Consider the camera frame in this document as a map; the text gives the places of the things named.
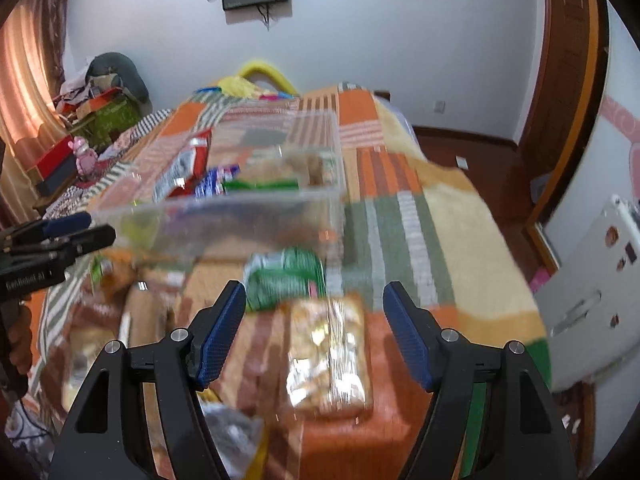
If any round cracker sleeve white label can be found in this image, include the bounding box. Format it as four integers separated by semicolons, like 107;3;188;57
120;281;168;451

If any green jelly cup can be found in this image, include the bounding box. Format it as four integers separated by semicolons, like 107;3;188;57
118;211;160;249

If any silver yellow snack packet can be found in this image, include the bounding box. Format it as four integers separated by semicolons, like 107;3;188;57
200;400;265;479

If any red snack packet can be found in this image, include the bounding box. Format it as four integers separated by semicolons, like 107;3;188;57
152;128;212;203

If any green candy packet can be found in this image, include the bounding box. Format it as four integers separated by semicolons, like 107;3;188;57
243;247;326;311

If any yellow rice crispy pack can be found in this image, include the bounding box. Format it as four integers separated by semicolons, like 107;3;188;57
281;294;373;420

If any blue white snack bag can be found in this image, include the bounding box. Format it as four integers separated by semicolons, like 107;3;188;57
193;164;240;198

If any clear plastic storage bin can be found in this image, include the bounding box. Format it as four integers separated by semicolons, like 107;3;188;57
91;110;346;261

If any cat ear crisps bag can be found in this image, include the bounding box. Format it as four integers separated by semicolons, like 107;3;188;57
222;151;338;193

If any person's left hand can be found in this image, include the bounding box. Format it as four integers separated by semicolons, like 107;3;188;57
8;304;32;375

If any red shoe box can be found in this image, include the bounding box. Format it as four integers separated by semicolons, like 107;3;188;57
27;136;77;197

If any pink rabbit toy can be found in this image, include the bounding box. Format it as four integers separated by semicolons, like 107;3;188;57
68;136;98;179

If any green patterned storage box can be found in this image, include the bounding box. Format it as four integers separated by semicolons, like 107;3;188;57
75;94;141;153

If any patchwork striped bed quilt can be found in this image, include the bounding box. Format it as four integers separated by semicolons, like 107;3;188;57
47;84;550;479

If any orange brown curtain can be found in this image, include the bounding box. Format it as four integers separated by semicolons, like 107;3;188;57
1;0;67;223

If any yellow pillow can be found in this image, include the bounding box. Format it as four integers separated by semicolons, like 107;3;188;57
215;58;299;100

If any wooden wardrobe with sliding doors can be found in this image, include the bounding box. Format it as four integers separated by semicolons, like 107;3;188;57
520;0;639;471

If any wall power socket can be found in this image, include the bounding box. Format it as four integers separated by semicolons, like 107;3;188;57
434;101;446;114

